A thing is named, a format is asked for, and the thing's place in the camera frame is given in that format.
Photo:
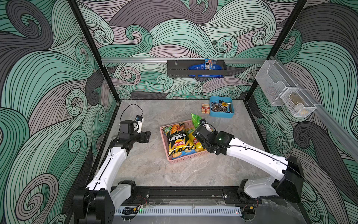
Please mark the left black frame post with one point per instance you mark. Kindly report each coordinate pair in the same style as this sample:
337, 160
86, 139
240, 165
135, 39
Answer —
86, 32

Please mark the small clear wall bin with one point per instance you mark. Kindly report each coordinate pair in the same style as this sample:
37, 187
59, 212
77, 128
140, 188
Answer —
297, 102

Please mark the small red beige snack box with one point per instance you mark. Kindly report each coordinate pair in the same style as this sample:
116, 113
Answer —
205, 108

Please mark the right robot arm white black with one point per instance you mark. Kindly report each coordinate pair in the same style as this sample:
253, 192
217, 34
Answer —
285, 175

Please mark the green potato chips bag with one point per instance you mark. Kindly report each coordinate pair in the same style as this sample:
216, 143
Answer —
196, 120

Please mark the yellow potato chips bag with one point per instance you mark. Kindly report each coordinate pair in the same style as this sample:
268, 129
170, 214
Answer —
195, 142

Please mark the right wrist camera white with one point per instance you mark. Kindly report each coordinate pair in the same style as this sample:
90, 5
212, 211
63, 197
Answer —
207, 126

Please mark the blue potato chips bag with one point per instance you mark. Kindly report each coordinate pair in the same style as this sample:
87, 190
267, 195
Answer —
183, 153

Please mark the aluminium rail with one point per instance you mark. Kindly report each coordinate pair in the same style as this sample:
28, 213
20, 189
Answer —
337, 131
164, 60

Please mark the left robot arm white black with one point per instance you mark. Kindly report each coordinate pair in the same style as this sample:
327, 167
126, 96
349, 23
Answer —
88, 212

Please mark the large clear wall bin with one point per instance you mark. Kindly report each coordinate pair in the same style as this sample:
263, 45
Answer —
274, 80

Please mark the blue cookie package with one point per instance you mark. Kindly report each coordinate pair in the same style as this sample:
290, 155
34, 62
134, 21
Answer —
203, 67

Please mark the blue tray with small items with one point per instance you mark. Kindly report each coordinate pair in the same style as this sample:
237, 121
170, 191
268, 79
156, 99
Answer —
221, 107

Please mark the right black frame post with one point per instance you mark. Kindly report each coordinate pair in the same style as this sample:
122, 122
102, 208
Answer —
287, 27

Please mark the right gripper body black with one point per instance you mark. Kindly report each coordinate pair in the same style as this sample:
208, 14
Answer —
209, 150

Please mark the black wall shelf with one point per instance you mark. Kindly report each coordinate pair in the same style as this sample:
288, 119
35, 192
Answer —
180, 68

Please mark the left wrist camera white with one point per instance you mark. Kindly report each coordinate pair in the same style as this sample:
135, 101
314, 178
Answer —
139, 123

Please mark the small blue snack pack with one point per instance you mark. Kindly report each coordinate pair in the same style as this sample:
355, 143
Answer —
208, 64

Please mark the right aluminium rail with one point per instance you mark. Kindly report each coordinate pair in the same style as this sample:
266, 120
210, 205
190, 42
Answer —
337, 131

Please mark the white slotted cable duct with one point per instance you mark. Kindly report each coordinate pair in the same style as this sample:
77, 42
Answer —
190, 211

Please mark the pink plastic basket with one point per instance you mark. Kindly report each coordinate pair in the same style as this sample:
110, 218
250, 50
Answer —
170, 158

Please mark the black potato chips bag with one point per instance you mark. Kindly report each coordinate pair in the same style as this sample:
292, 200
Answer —
177, 138

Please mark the black frame post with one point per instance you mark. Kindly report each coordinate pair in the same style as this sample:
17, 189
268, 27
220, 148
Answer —
86, 32
287, 27

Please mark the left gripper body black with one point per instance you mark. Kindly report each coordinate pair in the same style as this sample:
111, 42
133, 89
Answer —
137, 137

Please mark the back aluminium rail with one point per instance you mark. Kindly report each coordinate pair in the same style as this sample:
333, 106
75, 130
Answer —
164, 60

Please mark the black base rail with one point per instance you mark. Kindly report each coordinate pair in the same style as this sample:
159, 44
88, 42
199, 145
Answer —
148, 195

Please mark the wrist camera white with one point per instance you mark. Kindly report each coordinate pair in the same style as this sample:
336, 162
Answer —
207, 126
139, 123

